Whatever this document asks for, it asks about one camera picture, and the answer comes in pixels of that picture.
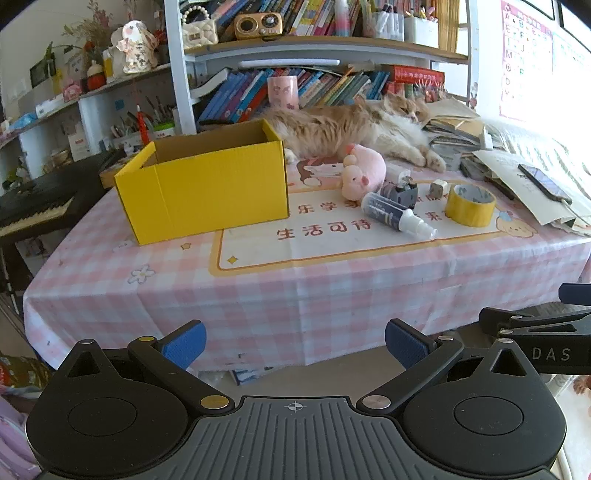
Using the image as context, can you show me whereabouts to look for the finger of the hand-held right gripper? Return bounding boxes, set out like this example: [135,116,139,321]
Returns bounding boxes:
[558,283,591,306]
[478,306,591,339]

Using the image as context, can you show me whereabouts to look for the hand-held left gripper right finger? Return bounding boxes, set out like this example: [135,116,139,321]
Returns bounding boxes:
[355,318,546,416]

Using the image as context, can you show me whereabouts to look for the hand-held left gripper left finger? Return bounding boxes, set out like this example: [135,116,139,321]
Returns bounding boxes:
[52,320,236,415]

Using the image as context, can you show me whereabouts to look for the yellow tape roll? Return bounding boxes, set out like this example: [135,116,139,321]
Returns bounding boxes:
[444,184,498,228]

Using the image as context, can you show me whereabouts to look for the clear spray bottle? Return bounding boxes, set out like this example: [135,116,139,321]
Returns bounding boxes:
[361,191,438,241]

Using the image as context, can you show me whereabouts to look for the yellow cardboard box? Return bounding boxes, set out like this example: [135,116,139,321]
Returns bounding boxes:
[114,119,291,246]

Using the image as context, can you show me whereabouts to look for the grey toy truck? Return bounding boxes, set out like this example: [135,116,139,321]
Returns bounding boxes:
[379,181,419,206]

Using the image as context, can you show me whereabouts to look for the small white staples box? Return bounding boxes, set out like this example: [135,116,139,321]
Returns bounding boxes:
[385,162,411,184]

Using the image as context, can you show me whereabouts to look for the pink pig plush toy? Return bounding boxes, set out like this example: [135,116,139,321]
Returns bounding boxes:
[341,144,387,200]

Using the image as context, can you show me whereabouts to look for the black smartphone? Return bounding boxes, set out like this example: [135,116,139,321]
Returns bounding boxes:
[518,164,573,205]

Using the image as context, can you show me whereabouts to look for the loose white papers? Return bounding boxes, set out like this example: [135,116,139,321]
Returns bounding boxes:
[471,148,591,228]

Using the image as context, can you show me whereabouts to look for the striped pale cloth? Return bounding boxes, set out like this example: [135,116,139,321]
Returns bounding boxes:
[485,117,591,199]

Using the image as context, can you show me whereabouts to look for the red white plastic bag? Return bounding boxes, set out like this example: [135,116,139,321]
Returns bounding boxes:
[0,353,52,403]

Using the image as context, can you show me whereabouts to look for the pile of worn notebooks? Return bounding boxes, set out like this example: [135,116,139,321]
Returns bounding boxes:
[422,99,495,172]

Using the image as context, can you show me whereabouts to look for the purple cloth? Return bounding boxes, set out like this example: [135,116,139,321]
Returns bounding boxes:
[0,396,43,480]

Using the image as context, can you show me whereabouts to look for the black electronic keyboard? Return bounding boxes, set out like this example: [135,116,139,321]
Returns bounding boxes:
[0,148,126,241]

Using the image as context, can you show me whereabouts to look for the desk organizer with pens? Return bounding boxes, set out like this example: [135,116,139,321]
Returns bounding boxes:
[110,108,155,154]

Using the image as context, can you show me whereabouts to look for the fluffy orange white cat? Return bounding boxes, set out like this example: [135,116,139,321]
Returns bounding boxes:
[261,91,448,174]

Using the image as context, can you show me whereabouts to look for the row of colourful leaning books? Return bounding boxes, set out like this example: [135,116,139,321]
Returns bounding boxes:
[198,65,393,123]

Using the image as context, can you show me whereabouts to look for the red boxed book set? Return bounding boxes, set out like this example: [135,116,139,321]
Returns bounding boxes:
[382,65,447,101]

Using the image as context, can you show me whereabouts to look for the pink printed cup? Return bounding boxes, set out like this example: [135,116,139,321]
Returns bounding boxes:
[268,76,299,110]

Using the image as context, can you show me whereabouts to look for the white bookshelf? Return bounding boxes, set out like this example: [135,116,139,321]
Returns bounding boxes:
[0,0,477,160]

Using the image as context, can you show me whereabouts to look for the yellow upright books bundle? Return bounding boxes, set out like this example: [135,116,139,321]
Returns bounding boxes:
[436,0,463,52]

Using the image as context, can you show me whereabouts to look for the white pen holder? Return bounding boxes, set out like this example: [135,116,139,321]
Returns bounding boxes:
[403,10,440,49]

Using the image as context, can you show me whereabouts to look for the pale doll figurine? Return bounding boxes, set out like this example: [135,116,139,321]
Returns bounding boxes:
[115,20,158,75]

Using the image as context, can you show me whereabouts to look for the clear pen holder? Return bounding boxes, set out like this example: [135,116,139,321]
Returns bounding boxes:
[368,6,405,40]

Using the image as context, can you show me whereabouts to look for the dried flower bunch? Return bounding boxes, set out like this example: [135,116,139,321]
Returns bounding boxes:
[62,0,117,63]

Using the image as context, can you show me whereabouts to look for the gold retro radio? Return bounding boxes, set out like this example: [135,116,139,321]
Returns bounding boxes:
[233,12,284,40]

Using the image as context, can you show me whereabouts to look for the pink blue bottle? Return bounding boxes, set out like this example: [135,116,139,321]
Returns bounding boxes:
[334,0,350,37]

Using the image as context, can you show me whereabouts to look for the row of colourful upright books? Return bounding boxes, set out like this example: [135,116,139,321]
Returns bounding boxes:
[212,0,370,38]

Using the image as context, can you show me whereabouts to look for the alphabet wall poster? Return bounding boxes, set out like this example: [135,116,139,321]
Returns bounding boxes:
[499,0,555,123]

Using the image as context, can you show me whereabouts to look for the white quilted pearl-handle purse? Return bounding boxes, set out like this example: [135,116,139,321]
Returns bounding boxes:
[181,6,218,51]

